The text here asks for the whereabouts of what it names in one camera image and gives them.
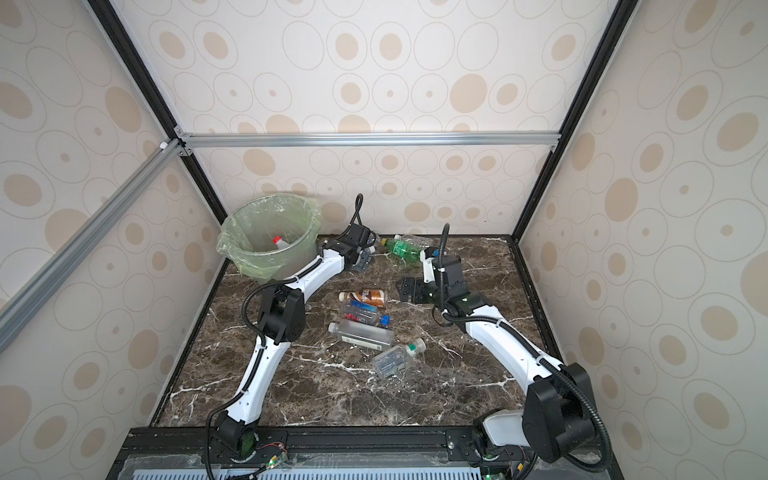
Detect green soda bottle yellow cap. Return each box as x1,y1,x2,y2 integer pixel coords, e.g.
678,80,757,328
381,238,423,264

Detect clear crushed bottle blue cap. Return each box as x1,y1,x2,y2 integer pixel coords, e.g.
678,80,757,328
341,300,390,328

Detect white red-capped milk bottle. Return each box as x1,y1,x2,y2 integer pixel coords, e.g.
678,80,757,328
273,236,291,250

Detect clear square bottle white cap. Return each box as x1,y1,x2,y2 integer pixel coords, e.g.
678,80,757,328
328,320,396,352

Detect clear small bottle green-white cap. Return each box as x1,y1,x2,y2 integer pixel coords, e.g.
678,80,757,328
373,338,426,379

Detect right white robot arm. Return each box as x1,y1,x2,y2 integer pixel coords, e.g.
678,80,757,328
398,227,614,473

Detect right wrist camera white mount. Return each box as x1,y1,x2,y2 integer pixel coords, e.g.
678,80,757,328
419,247,439,284

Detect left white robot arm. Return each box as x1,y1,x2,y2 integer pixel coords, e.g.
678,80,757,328
204,193,376,465

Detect diagonal aluminium rail left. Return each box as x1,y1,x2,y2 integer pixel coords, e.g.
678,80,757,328
1,139,182,350

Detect brown Nescafe bottle near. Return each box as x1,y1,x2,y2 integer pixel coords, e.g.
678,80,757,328
338,289,388,308

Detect horizontal aluminium rail back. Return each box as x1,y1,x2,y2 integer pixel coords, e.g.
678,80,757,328
181,131,561,148

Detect green-lined mesh waste bin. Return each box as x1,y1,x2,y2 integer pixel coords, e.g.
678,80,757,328
216,193,322,283

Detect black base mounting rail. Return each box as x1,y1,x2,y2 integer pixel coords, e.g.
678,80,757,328
107,426,591,479

